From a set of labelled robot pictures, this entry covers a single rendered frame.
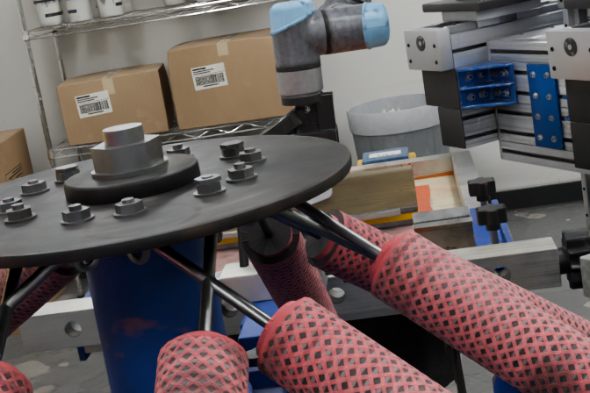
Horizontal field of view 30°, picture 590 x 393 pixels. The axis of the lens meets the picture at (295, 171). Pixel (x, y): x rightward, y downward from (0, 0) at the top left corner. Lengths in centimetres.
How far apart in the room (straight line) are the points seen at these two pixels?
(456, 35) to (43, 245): 185
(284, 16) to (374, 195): 33
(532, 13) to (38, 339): 147
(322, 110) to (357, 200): 16
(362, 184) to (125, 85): 321
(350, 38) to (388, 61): 347
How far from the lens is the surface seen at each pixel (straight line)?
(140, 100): 498
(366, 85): 529
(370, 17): 181
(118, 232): 63
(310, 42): 179
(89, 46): 546
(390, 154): 237
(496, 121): 249
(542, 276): 138
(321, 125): 182
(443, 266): 70
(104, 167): 74
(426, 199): 202
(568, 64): 206
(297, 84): 180
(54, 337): 146
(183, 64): 489
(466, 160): 213
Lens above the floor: 145
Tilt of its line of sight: 12 degrees down
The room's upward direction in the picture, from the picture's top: 9 degrees counter-clockwise
